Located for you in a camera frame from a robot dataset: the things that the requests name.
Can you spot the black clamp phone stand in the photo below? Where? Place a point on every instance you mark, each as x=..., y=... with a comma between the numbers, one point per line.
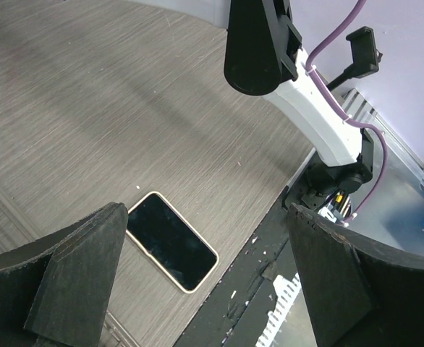
x=365, y=57

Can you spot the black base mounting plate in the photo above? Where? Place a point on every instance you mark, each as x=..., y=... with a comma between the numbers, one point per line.
x=258, y=301

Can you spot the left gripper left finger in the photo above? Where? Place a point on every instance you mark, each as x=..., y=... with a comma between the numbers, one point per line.
x=55, y=291

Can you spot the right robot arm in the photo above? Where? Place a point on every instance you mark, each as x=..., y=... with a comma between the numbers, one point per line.
x=264, y=57

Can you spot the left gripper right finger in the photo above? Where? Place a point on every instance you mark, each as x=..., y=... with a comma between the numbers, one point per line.
x=358, y=291

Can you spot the pink case phone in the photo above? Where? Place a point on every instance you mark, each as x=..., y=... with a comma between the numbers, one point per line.
x=174, y=246

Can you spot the aluminium rail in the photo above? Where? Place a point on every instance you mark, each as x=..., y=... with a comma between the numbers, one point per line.
x=355, y=104

